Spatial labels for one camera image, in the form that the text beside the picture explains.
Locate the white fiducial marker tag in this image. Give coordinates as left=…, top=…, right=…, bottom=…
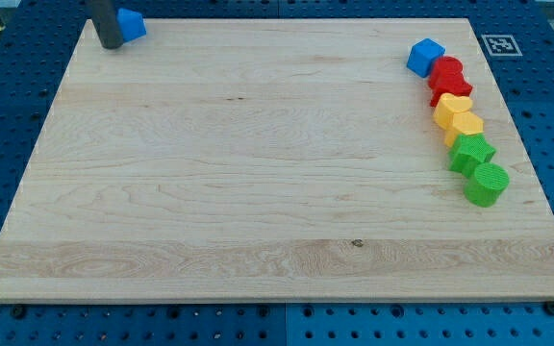
left=481, top=34, right=522, bottom=57

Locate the green star block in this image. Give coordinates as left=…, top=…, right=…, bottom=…
left=448, top=134, right=496, bottom=178

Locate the light wooden board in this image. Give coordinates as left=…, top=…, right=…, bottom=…
left=0, top=18, right=554, bottom=304

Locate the yellow heart block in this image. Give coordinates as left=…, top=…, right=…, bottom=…
left=433, top=93, right=473, bottom=130

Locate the yellow hexagon block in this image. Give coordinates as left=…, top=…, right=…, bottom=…
left=444, top=111, right=484, bottom=147

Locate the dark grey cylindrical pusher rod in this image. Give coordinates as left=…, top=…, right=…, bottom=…
left=86, top=0, right=123, bottom=50

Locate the red cylinder block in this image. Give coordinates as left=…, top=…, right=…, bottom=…
left=428, top=56, right=464, bottom=88

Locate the blue pentagon block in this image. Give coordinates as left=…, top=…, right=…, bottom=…
left=116, top=8, right=146, bottom=42

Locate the red star block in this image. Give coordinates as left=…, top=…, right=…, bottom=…
left=430, top=73, right=473, bottom=107

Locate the blue cube block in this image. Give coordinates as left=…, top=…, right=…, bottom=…
left=406, top=38, right=445, bottom=78

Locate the green cylinder block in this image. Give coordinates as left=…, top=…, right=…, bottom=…
left=464, top=162, right=510, bottom=208

